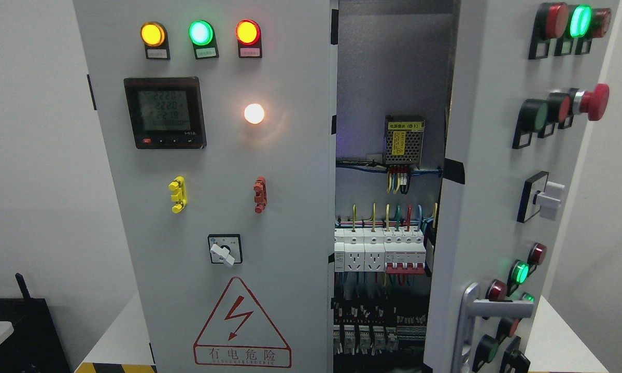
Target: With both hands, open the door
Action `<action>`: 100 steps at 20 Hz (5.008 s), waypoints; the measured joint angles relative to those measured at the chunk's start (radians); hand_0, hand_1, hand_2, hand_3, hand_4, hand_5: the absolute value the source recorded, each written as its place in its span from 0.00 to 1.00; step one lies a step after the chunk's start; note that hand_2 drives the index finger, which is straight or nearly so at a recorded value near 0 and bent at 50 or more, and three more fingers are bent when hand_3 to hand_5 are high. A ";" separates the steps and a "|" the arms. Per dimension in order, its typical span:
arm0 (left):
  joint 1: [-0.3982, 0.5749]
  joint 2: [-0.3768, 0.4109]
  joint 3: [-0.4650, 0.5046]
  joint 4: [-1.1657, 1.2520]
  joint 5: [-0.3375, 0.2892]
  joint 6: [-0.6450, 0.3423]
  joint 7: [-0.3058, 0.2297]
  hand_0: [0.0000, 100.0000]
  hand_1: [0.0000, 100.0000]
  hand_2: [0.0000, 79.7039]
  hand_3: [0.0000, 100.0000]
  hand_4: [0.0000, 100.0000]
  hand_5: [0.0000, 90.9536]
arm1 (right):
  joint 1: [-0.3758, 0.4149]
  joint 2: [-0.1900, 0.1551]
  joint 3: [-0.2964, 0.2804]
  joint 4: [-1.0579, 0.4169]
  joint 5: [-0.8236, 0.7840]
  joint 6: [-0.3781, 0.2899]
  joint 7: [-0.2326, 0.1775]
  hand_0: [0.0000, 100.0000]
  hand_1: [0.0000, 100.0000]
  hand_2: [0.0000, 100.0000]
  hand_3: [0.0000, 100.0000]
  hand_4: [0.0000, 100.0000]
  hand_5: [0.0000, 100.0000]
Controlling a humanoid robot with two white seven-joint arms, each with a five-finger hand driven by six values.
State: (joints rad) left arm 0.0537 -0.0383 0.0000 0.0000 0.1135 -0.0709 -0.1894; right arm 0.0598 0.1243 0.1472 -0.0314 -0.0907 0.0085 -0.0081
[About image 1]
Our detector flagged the grey electrical cabinet body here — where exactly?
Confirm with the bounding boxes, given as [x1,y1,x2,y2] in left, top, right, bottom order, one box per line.
[331,1,454,372]

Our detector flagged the white glowing indicator lamp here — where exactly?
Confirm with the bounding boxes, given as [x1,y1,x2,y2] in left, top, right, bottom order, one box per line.
[243,103,265,124]

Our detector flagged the red emergency stop button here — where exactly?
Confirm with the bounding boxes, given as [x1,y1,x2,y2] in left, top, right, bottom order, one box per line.
[572,83,610,121]

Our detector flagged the white rotary selector switch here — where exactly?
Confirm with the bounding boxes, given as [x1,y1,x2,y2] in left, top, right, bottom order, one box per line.
[207,234,243,267]

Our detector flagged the yellow terminal post block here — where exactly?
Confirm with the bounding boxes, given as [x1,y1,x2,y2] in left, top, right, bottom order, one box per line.
[168,176,187,214]

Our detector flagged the white right door selector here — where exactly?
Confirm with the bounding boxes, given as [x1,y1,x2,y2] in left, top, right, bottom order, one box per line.
[517,171,566,223]

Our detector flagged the grey cabinet door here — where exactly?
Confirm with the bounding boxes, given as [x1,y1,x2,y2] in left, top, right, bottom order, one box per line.
[424,1,618,372]
[73,1,337,372]

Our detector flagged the silver door handle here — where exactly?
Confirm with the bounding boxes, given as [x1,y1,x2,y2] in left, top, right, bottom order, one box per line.
[450,282,534,372]

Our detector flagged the metal mesh power supply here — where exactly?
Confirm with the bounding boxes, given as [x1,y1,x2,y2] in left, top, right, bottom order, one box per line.
[384,115,425,166]

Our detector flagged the red electric hazard sticker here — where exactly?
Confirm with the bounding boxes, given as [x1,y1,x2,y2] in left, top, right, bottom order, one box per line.
[193,277,292,368]

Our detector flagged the white socket breaker row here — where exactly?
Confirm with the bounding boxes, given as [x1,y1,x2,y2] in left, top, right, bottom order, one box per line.
[334,227,427,275]

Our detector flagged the red indicator lamp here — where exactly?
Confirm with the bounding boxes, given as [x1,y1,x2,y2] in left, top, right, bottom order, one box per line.
[235,19,263,58]

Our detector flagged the green indicator lamp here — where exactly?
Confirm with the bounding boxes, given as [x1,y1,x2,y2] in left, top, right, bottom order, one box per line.
[188,20,219,60]

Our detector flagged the red terminal post block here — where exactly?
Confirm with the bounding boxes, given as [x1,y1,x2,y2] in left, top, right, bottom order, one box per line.
[252,176,267,214]

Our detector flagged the black digital power meter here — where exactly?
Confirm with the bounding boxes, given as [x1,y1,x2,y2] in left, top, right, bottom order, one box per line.
[123,77,207,149]

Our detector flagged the black box with antenna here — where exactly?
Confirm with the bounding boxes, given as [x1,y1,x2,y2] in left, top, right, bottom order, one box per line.
[0,273,70,372]

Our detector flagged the lower relay terminal row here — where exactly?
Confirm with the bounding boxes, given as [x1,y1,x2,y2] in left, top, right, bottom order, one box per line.
[331,299,428,356]

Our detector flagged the yellow indicator lamp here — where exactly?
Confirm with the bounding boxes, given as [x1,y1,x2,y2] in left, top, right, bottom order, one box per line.
[140,21,171,60]

